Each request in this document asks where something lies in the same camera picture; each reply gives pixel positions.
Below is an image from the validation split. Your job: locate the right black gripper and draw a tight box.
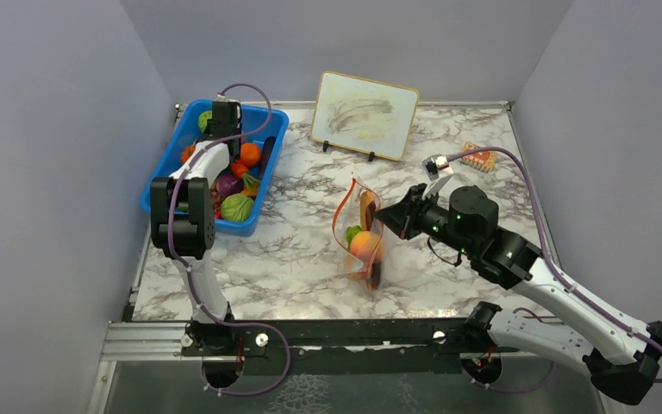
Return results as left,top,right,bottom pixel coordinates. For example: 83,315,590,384
374,183,477,257

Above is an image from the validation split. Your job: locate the clear zip top bag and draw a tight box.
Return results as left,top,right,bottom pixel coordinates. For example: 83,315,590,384
332,175,389,291

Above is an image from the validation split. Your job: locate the toy peach bottom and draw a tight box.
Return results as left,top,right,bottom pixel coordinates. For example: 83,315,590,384
349,230,384,263

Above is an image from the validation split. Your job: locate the toy green starfruit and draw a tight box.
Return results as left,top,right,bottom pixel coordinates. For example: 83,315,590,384
345,225,362,248

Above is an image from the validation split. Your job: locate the toy orange pumpkin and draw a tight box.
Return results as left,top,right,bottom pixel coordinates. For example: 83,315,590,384
179,143,196,165

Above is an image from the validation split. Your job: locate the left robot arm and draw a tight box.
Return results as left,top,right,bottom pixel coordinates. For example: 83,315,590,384
149,100,242,354

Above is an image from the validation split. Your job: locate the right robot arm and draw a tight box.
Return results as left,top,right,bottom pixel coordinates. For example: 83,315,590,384
374,184,662,405

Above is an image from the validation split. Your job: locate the whiteboard on stand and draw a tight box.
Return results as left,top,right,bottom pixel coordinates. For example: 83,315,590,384
309,71,420,161

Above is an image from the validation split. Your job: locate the orange snack packet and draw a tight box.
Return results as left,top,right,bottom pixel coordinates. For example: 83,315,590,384
459,151,497,173

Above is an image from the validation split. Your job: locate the toy purple eggplant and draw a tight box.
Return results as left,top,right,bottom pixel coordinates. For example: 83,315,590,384
259,136,277,179

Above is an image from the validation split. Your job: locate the toy orange tangerine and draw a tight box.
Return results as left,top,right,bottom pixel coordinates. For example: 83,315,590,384
239,142,262,168

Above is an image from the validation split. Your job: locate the toy green cabbage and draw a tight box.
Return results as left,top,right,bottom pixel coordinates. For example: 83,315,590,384
220,193,254,223

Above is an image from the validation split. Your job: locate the toy carrot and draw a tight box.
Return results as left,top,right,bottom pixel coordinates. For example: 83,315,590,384
230,161,260,198

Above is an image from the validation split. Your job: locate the toy green lettuce ball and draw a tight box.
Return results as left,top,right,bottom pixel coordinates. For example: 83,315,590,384
197,110,213,134

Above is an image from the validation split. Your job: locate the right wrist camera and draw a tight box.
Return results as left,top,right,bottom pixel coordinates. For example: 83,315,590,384
422,154,453,198

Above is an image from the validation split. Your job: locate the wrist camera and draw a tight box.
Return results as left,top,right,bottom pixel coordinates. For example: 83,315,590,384
422,154,453,198
213,94,240,105

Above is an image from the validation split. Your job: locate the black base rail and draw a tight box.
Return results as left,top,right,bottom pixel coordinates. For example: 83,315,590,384
180,317,502,376

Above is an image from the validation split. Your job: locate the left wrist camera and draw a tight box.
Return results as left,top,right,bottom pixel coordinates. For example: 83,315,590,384
213,94,240,105

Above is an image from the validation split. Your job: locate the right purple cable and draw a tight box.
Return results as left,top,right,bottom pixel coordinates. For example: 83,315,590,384
445,146,662,395

